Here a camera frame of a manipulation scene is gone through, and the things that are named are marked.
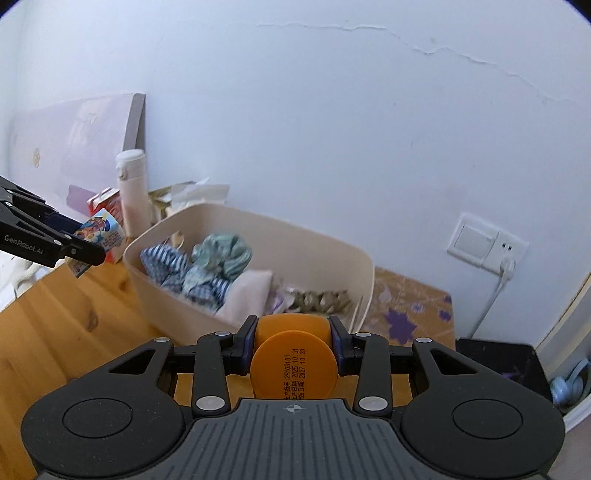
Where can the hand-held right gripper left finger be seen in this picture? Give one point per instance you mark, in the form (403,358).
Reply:
(248,339)

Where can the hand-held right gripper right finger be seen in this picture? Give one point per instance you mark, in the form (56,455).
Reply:
(338,339)

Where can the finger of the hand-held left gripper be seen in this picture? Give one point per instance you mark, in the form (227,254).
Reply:
(78,251)
(32,203)

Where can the colourful snack packet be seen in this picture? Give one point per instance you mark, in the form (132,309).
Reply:
(104,233)

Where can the orange lidded bottle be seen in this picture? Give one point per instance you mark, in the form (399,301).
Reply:
(293,364)

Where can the beige plastic storage bin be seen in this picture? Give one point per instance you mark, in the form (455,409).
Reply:
(166,300)

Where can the blue gingham floral cloth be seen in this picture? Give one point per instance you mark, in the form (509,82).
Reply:
(171,272)

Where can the wooden desktop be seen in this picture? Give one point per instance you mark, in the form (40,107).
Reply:
(69,318)

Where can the white cloth bag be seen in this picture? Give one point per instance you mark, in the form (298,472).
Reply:
(18,277)

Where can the crumpled gold wrapper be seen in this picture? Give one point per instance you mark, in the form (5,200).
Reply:
(323,300)

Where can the red cardboard box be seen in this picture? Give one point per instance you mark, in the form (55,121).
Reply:
(108,203)

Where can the pink board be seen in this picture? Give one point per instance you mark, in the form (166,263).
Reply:
(74,138)

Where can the white thermos bottle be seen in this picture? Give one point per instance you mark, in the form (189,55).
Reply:
(134,194)

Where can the purple flower mat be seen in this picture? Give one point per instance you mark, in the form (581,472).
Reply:
(411,304)

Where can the green floral cloth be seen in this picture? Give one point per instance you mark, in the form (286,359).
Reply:
(224,254)

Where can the gold cardboard box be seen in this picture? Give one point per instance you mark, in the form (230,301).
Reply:
(159,203)

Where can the white tissue sheet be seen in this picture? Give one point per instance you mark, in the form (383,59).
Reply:
(198,194)

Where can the black box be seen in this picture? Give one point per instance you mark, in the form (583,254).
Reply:
(498,364)

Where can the white cabinet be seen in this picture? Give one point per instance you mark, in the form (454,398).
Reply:
(570,332)

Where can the light blue headphones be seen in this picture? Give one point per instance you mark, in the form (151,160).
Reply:
(570,385)

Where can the white wall socket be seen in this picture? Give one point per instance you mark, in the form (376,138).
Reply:
(480,242)

